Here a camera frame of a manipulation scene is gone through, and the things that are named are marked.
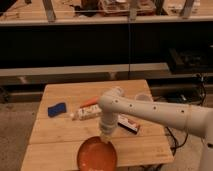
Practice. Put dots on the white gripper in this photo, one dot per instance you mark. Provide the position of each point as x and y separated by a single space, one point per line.
107 125

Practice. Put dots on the orange ceramic bowl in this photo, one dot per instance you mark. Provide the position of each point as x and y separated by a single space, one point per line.
96 155

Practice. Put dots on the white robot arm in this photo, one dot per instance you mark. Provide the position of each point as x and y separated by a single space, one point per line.
195 120

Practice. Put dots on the white plastic bottle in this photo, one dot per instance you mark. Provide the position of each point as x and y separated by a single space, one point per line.
85 113

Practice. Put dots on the orange toy carrot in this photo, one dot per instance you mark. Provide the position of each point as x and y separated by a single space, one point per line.
89 102

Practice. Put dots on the blue sponge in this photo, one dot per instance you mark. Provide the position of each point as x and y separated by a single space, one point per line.
56 109

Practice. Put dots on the wooden table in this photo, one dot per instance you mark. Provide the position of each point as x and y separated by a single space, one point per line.
54 141

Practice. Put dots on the black power adapter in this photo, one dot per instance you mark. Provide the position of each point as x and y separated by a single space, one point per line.
179 99

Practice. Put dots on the black equipment case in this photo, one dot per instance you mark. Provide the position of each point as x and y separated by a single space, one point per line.
188 61

